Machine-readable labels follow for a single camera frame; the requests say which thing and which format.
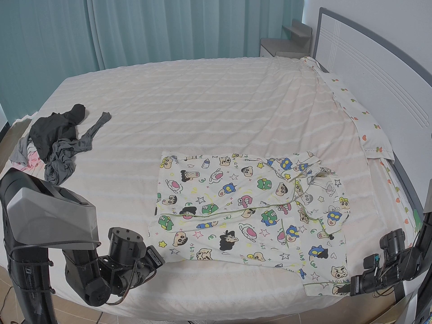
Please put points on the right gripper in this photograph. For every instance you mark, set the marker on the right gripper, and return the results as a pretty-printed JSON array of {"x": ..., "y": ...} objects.
[{"x": 366, "y": 284}]

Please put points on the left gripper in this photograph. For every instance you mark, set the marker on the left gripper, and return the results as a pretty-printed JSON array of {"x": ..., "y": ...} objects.
[{"x": 148, "y": 268}]

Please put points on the white printed pyjama top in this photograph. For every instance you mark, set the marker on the white printed pyjama top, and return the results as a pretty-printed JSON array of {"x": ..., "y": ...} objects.
[{"x": 236, "y": 214}]

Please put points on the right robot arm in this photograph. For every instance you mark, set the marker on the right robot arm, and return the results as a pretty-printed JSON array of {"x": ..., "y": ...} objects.
[{"x": 393, "y": 245}]

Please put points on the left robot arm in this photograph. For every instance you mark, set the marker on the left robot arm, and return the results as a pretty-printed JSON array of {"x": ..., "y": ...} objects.
[{"x": 50, "y": 214}]

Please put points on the light wooden small table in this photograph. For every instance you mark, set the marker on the light wooden small table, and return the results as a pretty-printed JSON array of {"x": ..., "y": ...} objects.
[{"x": 401, "y": 314}]

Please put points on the dark grey garment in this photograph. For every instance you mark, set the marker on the dark grey garment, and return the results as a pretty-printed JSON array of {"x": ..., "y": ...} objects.
[{"x": 59, "y": 167}]

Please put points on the pink garment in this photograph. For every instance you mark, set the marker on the pink garment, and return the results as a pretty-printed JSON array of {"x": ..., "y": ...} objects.
[{"x": 33, "y": 159}]

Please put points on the black garment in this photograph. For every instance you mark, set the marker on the black garment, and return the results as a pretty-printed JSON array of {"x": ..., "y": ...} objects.
[{"x": 47, "y": 137}]

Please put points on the bed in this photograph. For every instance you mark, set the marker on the bed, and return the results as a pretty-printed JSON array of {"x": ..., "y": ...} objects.
[{"x": 219, "y": 113}]

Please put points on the white heart print pillow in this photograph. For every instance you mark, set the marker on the white heart print pillow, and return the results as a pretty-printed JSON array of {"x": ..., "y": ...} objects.
[{"x": 357, "y": 113}]

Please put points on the light grey garment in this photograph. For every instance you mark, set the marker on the light grey garment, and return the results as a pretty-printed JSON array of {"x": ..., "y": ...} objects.
[{"x": 20, "y": 154}]

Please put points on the blue-green curtain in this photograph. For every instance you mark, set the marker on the blue-green curtain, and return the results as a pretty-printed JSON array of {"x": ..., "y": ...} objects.
[
  {"x": 44, "y": 46},
  {"x": 202, "y": 19}
]

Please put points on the grey bedside table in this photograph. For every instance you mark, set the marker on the grey bedside table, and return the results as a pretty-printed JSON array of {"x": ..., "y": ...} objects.
[{"x": 280, "y": 46}]

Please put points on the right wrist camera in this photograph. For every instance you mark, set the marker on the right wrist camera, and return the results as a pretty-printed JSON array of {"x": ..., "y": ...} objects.
[{"x": 369, "y": 263}]

